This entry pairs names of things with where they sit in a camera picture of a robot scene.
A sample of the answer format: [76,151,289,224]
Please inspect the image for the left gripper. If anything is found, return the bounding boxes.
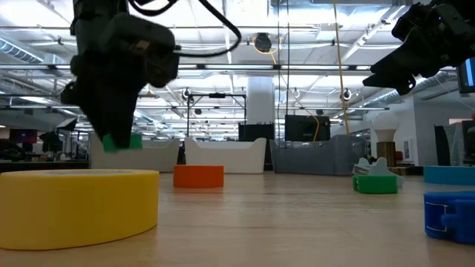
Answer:
[60,47,149,149]

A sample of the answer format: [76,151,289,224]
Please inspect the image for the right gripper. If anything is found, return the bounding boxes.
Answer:
[362,2,465,96]

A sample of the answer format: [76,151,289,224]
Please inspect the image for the light blue staple remover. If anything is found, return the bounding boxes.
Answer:
[352,156,405,188]

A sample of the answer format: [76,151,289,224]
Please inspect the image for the yellow tape roll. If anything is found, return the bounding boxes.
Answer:
[0,169,160,251]

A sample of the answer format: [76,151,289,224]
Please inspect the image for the orange tape roll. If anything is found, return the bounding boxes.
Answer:
[172,165,225,189]

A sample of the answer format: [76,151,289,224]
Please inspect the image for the blue tape roll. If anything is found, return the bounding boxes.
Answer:
[423,165,475,186]

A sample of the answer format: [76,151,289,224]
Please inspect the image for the green tape roll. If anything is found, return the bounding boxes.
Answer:
[351,174,399,195]

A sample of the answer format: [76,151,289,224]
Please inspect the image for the small blue stapler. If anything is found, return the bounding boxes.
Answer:
[423,190,475,245]

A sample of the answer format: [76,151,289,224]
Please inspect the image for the clear grey plastic bin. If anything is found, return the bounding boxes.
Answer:
[88,132,181,174]

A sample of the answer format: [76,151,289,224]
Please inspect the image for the black studio light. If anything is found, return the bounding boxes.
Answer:
[39,117,79,154]

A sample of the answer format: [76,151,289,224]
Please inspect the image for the computer monitor blue screen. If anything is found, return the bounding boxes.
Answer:
[456,57,475,94]

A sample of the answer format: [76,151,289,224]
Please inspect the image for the dark purple screen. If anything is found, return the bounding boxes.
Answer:
[9,128,39,145]

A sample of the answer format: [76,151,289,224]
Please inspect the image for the tall black box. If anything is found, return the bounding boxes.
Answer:
[284,114,331,142]

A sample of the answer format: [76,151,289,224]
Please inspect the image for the smoky brown plastic bin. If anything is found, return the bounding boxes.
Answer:
[269,133,367,177]

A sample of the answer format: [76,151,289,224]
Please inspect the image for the white plastic bin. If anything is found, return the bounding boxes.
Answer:
[184,136,268,175]

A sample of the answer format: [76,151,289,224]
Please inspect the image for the white building column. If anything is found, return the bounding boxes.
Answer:
[246,76,276,123]

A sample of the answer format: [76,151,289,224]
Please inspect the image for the low black perforated box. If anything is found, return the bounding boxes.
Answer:
[237,123,276,142]

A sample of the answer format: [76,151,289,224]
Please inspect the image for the long yellow cable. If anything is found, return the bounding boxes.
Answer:
[332,0,352,136]

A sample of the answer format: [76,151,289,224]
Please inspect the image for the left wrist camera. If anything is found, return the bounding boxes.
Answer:
[99,13,182,90]

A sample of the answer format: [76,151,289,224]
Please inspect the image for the black metal table frame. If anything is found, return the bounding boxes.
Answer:
[0,159,426,177]

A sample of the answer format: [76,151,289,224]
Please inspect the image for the black camera rig frame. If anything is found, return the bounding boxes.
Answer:
[186,92,248,139]

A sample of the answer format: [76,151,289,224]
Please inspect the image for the hanging black cables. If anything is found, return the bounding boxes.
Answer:
[276,0,291,125]

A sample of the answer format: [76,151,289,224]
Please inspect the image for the black ceiling cable reel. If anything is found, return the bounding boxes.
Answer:
[254,32,274,53]

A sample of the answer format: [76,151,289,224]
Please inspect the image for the black left camera cable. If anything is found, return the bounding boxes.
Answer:
[128,0,243,59]

